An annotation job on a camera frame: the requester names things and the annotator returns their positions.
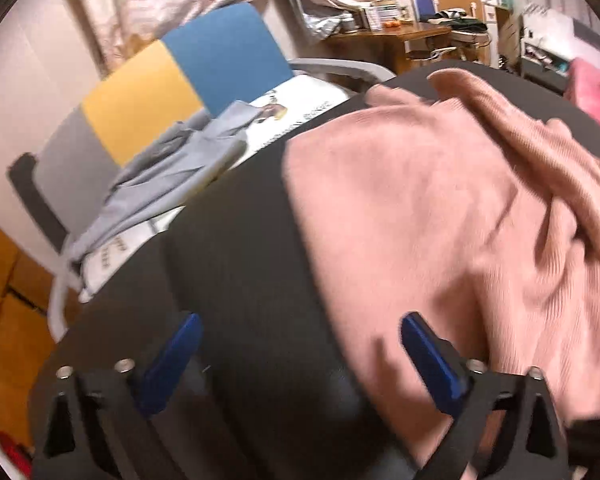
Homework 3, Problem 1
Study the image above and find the red pink bed blanket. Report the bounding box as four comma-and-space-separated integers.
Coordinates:
565, 58, 600, 125

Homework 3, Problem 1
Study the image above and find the light blue grey hoodie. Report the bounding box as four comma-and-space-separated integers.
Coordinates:
64, 98, 264, 266

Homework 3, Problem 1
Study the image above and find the pink knit sweater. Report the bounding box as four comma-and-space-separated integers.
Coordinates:
283, 68, 600, 462

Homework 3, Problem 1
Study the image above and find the blue desk chair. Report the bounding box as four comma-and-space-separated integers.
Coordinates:
413, 0, 437, 23

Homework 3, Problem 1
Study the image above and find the grey yellow blue chair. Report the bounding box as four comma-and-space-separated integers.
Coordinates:
33, 3, 391, 340

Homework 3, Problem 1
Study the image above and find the white printed cushion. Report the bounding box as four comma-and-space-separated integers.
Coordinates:
69, 74, 349, 304

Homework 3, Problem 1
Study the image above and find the wooden desk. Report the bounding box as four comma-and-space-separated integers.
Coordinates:
325, 23, 452, 75

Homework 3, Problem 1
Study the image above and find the red folded garment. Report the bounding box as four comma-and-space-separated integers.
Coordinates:
0, 431, 32, 479

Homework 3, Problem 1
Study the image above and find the black rolled mat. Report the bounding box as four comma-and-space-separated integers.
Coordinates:
7, 152, 68, 254

